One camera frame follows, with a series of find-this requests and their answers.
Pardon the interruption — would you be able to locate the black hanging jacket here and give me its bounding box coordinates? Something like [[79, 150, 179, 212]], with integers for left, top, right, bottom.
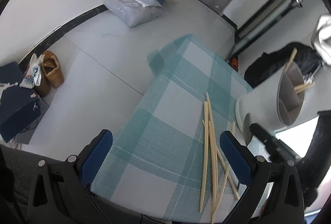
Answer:
[[244, 42, 322, 89]]

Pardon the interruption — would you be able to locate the orange and black object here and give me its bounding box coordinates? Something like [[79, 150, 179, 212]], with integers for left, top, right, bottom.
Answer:
[[227, 57, 240, 73]]

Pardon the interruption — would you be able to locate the thin black cable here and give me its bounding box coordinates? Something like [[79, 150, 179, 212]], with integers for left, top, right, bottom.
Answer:
[[10, 121, 39, 149]]

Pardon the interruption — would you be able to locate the teal checked tablecloth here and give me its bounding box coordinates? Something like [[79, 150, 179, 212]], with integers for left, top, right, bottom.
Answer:
[[90, 34, 255, 223]]

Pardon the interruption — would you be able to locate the grey plastic package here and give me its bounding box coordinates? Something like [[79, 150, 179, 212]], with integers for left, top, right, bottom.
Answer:
[[104, 0, 163, 27]]

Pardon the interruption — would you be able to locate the white oval utensil holder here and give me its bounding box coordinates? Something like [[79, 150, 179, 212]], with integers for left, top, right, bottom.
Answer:
[[235, 63, 306, 144]]

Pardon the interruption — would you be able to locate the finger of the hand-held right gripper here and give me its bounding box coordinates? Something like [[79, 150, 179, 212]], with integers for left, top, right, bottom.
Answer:
[[249, 123, 298, 164], [304, 110, 331, 162]]

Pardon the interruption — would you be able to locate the white hanging garment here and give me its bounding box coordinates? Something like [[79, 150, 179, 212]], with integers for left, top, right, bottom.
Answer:
[[312, 15, 331, 67]]

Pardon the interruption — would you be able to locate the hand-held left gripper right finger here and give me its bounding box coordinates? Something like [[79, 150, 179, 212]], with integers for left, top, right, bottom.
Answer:
[[219, 130, 304, 224]]

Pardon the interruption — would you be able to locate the dark blue shoe box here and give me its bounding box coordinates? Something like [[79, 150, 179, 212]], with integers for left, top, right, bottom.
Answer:
[[0, 62, 42, 143]]

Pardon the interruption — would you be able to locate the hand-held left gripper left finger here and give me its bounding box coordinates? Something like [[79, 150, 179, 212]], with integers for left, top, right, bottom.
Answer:
[[27, 129, 114, 224]]

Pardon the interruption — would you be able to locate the bunch of bamboo chopsticks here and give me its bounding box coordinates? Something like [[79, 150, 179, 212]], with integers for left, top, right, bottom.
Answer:
[[199, 92, 240, 223]]

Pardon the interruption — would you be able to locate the crumpled white printed bag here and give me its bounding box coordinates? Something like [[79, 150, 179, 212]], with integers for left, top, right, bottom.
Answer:
[[20, 53, 44, 89]]

